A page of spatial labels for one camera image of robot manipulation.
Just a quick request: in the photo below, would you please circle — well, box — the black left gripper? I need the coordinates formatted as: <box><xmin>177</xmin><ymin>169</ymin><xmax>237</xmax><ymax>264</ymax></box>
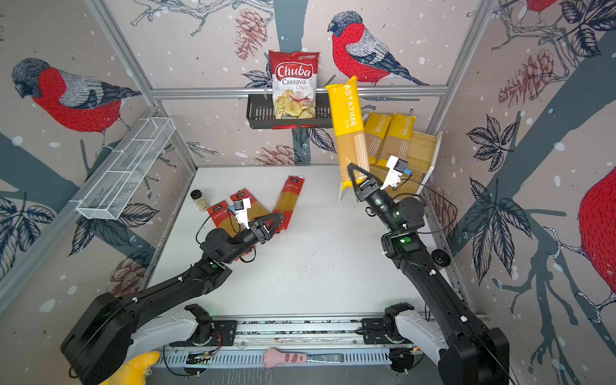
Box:
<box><xmin>222</xmin><ymin>212</ymin><xmax>282</xmax><ymax>266</ymax></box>

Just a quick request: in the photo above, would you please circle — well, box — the red spaghetti bag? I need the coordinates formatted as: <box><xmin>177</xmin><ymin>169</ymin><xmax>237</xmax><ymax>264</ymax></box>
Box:
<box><xmin>230</xmin><ymin>189</ymin><xmax>270</xmax><ymax>221</ymax></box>
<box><xmin>274</xmin><ymin>176</ymin><xmax>305</xmax><ymax>233</ymax></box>
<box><xmin>207</xmin><ymin>201</ymin><xmax>242</xmax><ymax>237</ymax></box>

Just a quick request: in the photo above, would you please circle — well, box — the yellow pasta bag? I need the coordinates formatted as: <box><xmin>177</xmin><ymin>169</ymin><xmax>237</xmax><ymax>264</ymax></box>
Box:
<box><xmin>326</xmin><ymin>76</ymin><xmax>369</xmax><ymax>191</ymax></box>
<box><xmin>375</xmin><ymin>113</ymin><xmax>416</xmax><ymax>167</ymax></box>
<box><xmin>364</xmin><ymin>112</ymin><xmax>392</xmax><ymax>165</ymax></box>

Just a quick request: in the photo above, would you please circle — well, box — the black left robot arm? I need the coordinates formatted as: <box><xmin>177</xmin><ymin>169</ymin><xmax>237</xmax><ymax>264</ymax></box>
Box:
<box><xmin>60</xmin><ymin>213</ymin><xmax>284</xmax><ymax>384</ymax></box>

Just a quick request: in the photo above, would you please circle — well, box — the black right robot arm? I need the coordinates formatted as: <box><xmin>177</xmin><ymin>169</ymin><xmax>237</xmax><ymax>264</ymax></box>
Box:
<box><xmin>347</xmin><ymin>164</ymin><xmax>511</xmax><ymax>384</ymax></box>

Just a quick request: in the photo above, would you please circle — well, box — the wooden two-tier shelf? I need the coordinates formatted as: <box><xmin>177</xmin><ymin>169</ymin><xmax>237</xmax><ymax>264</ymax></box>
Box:
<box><xmin>338</xmin><ymin>127</ymin><xmax>441</xmax><ymax>197</ymax></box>

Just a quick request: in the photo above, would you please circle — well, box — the spice jar black lid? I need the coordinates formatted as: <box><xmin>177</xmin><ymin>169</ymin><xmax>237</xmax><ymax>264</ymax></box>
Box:
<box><xmin>190</xmin><ymin>189</ymin><xmax>209</xmax><ymax>212</ymax></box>
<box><xmin>431</xmin><ymin>249</ymin><xmax>452</xmax><ymax>268</ymax></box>

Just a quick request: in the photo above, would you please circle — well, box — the Chuba cassava chips bag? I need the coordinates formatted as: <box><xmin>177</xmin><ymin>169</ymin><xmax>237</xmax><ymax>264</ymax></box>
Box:
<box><xmin>269</xmin><ymin>51</ymin><xmax>319</xmax><ymax>101</ymax></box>

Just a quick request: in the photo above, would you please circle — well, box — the yellow plush toy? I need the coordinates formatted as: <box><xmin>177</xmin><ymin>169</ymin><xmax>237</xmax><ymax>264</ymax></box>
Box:
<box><xmin>101</xmin><ymin>351</ymin><xmax>160</xmax><ymax>385</ymax></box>

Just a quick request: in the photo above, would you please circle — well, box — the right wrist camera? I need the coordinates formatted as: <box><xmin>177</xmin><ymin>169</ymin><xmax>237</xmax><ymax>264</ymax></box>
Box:
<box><xmin>380</xmin><ymin>156</ymin><xmax>413</xmax><ymax>190</ymax></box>

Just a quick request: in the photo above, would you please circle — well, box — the black hanging wire basket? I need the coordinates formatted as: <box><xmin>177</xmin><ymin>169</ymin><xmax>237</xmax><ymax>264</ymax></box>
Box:
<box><xmin>246</xmin><ymin>93</ymin><xmax>333</xmax><ymax>129</ymax></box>

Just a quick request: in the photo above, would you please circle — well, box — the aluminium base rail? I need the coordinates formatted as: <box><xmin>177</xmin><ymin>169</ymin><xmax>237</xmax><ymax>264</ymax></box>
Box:
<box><xmin>143</xmin><ymin>314</ymin><xmax>497</xmax><ymax>369</ymax></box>

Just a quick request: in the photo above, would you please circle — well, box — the pink handled scraper tool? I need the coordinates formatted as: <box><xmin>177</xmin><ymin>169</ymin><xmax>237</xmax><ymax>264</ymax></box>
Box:
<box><xmin>262</xmin><ymin>348</ymin><xmax>345</xmax><ymax>368</ymax></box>

